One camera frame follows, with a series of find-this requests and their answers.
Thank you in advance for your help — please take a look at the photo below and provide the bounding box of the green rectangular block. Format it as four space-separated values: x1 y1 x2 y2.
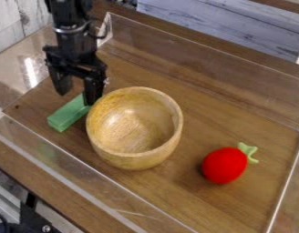
48 95 90 132

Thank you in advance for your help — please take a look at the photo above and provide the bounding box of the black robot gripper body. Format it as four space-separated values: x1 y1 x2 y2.
42 26 110 80

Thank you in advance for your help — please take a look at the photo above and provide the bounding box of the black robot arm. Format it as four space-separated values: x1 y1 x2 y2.
43 0 107 106

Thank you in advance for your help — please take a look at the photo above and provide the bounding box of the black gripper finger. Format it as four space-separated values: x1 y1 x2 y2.
83 76 106 106
48 66 74 96

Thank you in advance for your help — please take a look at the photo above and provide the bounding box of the red felt strawberry toy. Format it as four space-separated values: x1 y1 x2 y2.
201 142 260 184

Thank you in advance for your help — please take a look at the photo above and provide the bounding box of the brown wooden bowl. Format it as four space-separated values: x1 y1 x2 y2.
87 86 183 170

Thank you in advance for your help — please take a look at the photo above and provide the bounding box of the black cable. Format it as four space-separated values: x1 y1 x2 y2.
0 212 9 233

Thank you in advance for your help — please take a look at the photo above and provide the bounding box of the black metal table bracket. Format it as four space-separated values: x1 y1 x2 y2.
20 193 62 233

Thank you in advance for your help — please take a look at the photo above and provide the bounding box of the clear acrylic tray wall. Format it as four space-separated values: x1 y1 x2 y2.
0 15 299 233

